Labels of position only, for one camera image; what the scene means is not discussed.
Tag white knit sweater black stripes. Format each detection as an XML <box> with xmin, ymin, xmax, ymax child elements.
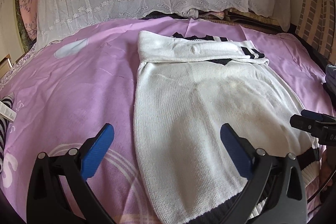
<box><xmin>134</xmin><ymin>31</ymin><xmax>319</xmax><ymax>223</ymax></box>

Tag dark clothes under lace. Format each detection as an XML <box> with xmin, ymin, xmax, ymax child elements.
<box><xmin>141</xmin><ymin>9</ymin><xmax>200</xmax><ymax>20</ymax></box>

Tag person's right hand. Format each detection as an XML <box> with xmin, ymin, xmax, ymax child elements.
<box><xmin>319</xmin><ymin>150</ymin><xmax>333</xmax><ymax>187</ymax></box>

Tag grey blue folded cloth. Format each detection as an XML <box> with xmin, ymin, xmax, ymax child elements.
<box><xmin>325</xmin><ymin>64</ymin><xmax>336</xmax><ymax>86</ymax></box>

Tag pink purple bed sheet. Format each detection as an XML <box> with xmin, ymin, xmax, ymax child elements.
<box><xmin>1</xmin><ymin>17</ymin><xmax>335</xmax><ymax>223</ymax></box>

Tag brown plaid cloth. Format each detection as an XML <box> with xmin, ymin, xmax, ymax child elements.
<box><xmin>295</xmin><ymin>0</ymin><xmax>335</xmax><ymax>64</ymax></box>

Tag striped garment with tag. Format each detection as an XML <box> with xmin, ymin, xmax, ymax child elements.
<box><xmin>0</xmin><ymin>93</ymin><xmax>16</xmax><ymax>172</ymax></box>

